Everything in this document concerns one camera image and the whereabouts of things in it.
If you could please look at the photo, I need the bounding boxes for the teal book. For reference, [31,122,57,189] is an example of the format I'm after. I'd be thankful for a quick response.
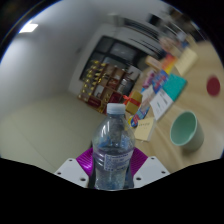
[162,73,188,102]

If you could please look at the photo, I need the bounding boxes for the white printed booklet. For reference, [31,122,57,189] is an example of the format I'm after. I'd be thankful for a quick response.
[149,88,174,121]

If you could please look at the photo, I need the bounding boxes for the flat round red coaster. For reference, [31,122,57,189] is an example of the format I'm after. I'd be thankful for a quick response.
[206,75,221,97]

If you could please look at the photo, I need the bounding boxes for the clear plastic water bottle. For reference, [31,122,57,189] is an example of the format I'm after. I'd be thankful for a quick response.
[91,102,136,191]

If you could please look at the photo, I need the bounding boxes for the cream notepad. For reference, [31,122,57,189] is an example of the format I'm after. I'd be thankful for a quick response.
[133,117,157,142]

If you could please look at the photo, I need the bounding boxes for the yellow notepad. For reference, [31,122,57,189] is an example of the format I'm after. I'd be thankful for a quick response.
[174,47,199,77]

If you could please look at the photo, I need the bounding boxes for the yellow gift box red ribbon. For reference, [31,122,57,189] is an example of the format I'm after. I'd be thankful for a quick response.
[123,91,144,116]

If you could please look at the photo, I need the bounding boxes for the pale green cup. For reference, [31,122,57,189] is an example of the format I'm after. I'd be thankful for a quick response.
[169,110,205,152]

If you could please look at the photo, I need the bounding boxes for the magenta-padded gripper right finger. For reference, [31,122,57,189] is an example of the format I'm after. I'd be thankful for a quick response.
[128,147,170,188]

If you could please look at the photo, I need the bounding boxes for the blue printed booklet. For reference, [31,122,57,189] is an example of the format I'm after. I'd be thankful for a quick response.
[152,69,170,94]
[128,103,151,128]

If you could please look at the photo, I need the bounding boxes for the wooden shelf unit with trophies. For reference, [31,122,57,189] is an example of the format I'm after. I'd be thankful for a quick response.
[77,59,141,115]

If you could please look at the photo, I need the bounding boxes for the ceiling light panel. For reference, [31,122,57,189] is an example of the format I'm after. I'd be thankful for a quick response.
[18,23,39,34]

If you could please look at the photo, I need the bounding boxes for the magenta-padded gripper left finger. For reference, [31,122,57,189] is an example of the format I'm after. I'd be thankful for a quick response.
[53,147,95,188]

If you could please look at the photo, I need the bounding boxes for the dark glass door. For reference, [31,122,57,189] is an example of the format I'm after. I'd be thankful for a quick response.
[79,35,153,84]

